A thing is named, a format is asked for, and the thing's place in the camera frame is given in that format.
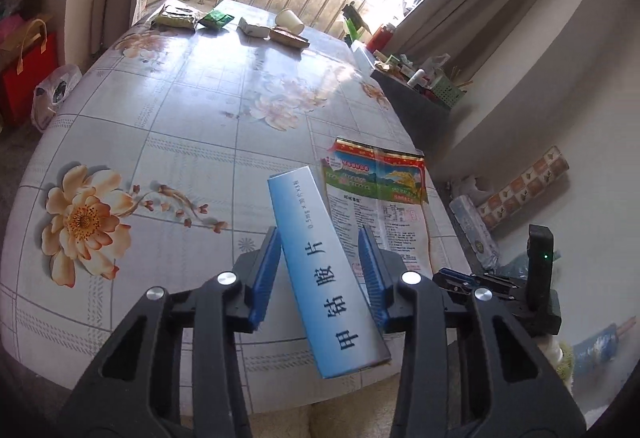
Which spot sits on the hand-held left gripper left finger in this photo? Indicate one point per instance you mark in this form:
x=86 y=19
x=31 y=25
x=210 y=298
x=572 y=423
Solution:
x=265 y=278

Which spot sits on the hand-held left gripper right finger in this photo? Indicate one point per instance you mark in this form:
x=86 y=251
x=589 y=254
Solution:
x=372 y=278

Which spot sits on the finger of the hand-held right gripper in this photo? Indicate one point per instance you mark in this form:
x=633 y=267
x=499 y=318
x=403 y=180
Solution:
x=455 y=279

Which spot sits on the blue medicine box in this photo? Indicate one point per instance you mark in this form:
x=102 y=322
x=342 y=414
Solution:
x=325 y=278

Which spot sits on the wrapped white pack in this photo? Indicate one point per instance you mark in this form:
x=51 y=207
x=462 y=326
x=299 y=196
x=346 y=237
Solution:
x=475 y=228

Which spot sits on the patterned paper roll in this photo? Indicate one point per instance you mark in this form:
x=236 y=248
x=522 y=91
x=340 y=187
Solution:
x=525 y=188

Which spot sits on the colourful printed flat bag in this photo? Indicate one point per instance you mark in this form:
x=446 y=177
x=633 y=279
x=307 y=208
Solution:
x=380 y=188

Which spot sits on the blue patterned cloth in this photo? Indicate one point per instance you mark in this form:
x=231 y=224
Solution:
x=597 y=343

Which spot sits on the dark side table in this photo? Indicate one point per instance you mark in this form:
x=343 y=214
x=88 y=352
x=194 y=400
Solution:
x=420 y=118

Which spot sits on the green basket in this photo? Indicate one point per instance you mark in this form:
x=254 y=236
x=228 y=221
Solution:
x=447 y=93

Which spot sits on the small white bottle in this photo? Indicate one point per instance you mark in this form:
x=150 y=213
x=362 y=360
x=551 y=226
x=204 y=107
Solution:
x=416 y=78

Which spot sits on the white carton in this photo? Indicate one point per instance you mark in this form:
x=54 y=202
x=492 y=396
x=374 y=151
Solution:
x=362 y=55

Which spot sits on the red bottle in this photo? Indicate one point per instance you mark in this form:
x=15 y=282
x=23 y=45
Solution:
x=382 y=38

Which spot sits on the brown packet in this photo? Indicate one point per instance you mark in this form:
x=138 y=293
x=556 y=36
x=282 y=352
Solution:
x=289 y=38

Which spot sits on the small white box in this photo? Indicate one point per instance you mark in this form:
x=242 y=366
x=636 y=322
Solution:
x=252 y=28

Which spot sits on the green carton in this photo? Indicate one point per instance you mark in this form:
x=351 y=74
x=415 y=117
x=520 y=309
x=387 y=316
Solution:
x=355 y=23

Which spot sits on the paper cup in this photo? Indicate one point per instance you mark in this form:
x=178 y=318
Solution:
x=289 y=20

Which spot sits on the dark green packet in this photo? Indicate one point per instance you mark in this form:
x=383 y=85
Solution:
x=216 y=19

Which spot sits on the green and white packet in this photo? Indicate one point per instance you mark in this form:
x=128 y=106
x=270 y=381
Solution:
x=175 y=18

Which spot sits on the white plastic bag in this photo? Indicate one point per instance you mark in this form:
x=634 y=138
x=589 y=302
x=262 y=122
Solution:
x=52 y=93

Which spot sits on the red gift bag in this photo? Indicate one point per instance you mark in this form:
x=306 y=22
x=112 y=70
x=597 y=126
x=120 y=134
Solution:
x=27 y=78

